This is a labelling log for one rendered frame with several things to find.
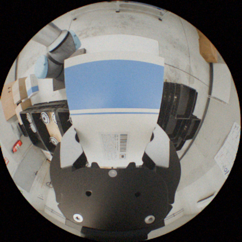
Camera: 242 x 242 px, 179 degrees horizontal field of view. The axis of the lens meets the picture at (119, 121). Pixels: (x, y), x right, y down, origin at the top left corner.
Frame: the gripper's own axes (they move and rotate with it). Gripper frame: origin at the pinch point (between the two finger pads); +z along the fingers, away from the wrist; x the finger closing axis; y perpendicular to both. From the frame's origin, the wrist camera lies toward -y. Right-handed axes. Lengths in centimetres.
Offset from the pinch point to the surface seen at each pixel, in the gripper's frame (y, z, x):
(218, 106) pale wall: -6, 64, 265
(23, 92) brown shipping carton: -17, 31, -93
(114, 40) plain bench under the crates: -37, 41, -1
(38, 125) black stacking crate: 14, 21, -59
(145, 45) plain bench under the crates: -35, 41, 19
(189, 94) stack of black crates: -5, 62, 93
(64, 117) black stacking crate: 9.3, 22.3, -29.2
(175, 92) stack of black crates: -2, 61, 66
